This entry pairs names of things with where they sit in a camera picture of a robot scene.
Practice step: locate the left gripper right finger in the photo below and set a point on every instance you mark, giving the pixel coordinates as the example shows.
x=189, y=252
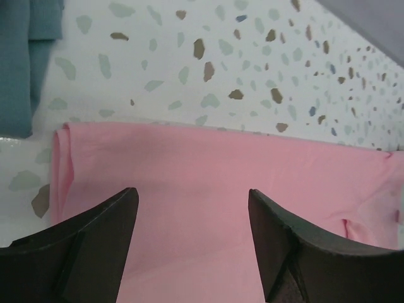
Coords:
x=301, y=262

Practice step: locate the teal folded t shirt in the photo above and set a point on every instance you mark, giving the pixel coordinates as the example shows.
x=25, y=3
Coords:
x=29, y=29

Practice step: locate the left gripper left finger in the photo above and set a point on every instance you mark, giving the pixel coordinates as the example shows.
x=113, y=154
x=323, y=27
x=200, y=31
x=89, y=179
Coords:
x=79, y=260

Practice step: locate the pink t shirt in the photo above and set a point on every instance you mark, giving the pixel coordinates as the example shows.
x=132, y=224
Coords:
x=192, y=239

